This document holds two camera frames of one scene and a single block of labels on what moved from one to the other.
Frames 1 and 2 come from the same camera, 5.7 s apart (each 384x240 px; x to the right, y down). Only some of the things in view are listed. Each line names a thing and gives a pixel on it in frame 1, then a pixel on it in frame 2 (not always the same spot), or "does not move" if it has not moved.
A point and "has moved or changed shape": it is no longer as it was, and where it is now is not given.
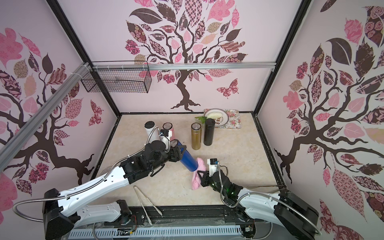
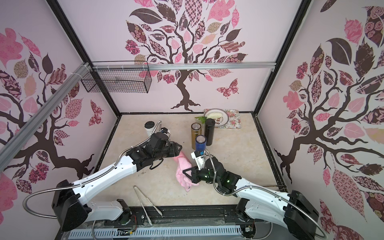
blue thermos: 188,160 → 201,143
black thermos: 209,131 does not move
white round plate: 219,121 does not move
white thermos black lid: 155,136 does not move
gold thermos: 196,134 does not move
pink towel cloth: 196,183 has moved or changed shape
